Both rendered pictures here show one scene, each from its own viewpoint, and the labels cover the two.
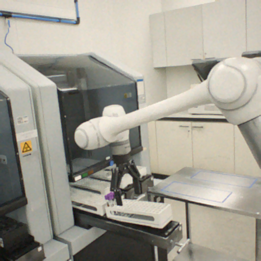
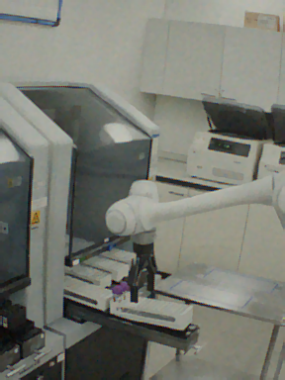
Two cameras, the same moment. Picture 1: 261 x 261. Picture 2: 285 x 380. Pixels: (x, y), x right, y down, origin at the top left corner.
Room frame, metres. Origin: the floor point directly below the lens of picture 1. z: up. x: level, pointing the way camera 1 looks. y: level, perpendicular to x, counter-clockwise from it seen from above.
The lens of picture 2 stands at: (-0.56, 0.43, 1.71)
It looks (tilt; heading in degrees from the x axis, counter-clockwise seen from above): 12 degrees down; 349
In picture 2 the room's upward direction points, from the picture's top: 6 degrees clockwise
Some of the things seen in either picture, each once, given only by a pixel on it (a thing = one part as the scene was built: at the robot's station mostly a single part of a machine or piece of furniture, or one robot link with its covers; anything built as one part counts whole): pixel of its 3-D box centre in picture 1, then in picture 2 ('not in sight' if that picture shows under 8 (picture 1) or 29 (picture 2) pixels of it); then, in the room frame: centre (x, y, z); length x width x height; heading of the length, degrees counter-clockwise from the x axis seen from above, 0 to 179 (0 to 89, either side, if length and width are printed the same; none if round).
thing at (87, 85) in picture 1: (74, 108); (65, 162); (1.73, 0.32, 1.28); 0.61 x 0.51 x 0.63; 144
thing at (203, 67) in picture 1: (217, 85); (234, 140); (3.63, -1.10, 1.22); 0.62 x 0.56 x 0.64; 142
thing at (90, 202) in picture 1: (86, 202); (78, 292); (1.40, 0.26, 0.83); 0.30 x 0.10 x 0.06; 54
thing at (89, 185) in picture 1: (90, 187); (75, 274); (1.59, 0.26, 0.83); 0.30 x 0.10 x 0.06; 54
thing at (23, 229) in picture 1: (14, 236); (14, 318); (1.08, 0.51, 0.85); 0.12 x 0.02 x 0.06; 144
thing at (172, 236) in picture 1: (114, 219); (117, 317); (1.29, 0.11, 0.78); 0.73 x 0.14 x 0.09; 54
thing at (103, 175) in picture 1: (108, 179); (94, 265); (1.71, 0.17, 0.83); 0.30 x 0.10 x 0.06; 54
